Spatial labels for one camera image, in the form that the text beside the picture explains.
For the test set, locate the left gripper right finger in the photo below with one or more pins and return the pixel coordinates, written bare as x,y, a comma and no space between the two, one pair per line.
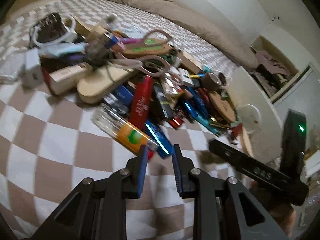
223,209

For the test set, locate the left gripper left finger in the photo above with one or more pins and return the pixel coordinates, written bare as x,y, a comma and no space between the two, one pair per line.
96,209

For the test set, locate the round cork coaster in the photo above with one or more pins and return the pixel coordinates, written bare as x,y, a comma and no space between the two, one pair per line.
223,107

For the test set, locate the person's right hand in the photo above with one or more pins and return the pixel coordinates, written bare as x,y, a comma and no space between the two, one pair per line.
281,211

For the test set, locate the white storage box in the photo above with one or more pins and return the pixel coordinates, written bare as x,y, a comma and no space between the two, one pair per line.
258,115

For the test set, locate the orange label clear bottle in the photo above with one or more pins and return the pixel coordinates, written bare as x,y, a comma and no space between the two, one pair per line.
107,120

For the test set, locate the dark blue lighter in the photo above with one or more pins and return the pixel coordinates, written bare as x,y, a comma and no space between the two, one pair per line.
165,147

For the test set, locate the dark red long lighter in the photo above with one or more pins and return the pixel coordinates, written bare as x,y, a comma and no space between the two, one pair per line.
141,102

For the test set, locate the wooden paddle board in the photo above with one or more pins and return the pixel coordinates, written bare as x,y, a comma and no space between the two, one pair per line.
93,88

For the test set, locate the brown bandage roll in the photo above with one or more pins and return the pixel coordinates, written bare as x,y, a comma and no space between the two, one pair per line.
211,81

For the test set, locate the white charger adapter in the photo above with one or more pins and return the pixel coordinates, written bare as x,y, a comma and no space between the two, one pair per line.
32,71

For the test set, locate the pink scissors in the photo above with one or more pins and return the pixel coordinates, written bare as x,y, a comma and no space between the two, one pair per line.
145,53

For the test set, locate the beige rumpled duvet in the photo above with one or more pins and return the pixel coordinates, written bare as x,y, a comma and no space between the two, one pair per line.
199,25

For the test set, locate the wall closet niche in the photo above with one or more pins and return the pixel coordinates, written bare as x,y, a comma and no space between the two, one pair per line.
276,74

